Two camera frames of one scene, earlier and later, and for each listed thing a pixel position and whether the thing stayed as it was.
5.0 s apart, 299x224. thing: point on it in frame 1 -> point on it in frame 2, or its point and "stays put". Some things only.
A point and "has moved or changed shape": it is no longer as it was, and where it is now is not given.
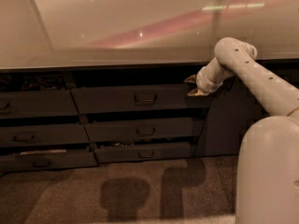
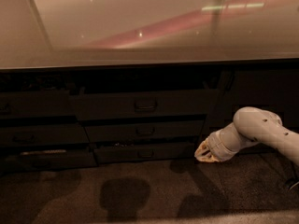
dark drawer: x=43 y=134 stays put
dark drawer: x=37 y=104 stays put
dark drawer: x=47 y=160 stays put
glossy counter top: x=96 y=26 stays put
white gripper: x=204 y=80 -> x=216 y=146
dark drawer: x=138 y=99 has moved or changed shape
